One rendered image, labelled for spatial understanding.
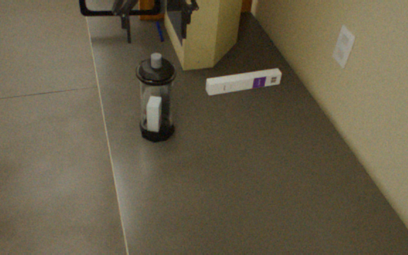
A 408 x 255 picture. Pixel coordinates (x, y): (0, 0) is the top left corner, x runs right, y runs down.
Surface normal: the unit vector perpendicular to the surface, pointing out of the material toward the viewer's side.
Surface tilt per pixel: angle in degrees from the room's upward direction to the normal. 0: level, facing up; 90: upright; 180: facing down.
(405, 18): 90
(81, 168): 0
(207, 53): 90
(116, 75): 0
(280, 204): 0
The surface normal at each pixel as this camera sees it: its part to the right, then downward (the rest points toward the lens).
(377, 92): -0.96, 0.15
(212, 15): 0.29, 0.68
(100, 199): 0.07, -0.72
